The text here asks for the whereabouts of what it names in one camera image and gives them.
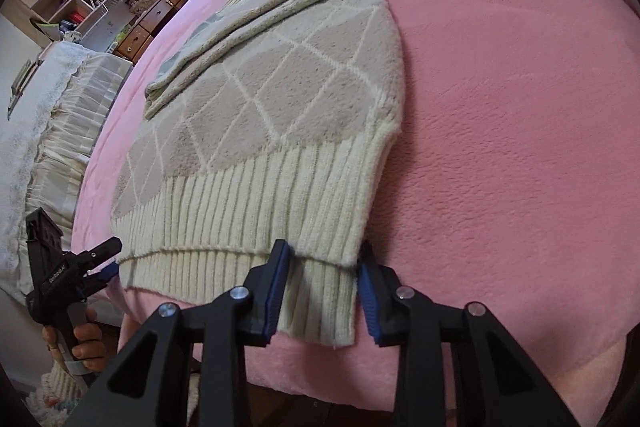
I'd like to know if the pink bed blanket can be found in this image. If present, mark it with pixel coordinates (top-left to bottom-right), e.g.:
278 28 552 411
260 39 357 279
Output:
72 0 640 413

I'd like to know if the diamond pattern knit sweater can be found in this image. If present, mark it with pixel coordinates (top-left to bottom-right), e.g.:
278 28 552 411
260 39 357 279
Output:
110 0 405 350

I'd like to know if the wooden desk with drawers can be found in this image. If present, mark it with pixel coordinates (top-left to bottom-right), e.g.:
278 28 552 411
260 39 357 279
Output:
112 0 193 62

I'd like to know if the row of books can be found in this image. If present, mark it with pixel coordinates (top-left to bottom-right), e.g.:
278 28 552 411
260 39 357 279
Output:
7 57 43 120

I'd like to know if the white lace furniture cover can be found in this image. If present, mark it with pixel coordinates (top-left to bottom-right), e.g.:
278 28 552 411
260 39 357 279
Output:
0 42 133 303

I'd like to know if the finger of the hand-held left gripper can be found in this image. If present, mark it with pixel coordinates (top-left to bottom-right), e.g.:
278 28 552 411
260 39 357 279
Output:
79 262 122 297
74 237 124 272

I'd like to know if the person's left hand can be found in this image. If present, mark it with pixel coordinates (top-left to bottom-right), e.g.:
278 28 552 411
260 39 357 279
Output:
42 308 108 372

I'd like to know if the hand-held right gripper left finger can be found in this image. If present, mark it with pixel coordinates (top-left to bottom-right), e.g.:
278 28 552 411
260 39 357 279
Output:
65 239 292 427

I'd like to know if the person's left forearm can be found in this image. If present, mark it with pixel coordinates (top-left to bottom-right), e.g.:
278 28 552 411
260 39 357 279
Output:
37 359 96 400

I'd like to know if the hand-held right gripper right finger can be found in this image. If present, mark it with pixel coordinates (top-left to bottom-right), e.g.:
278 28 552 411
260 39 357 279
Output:
356 241 578 427

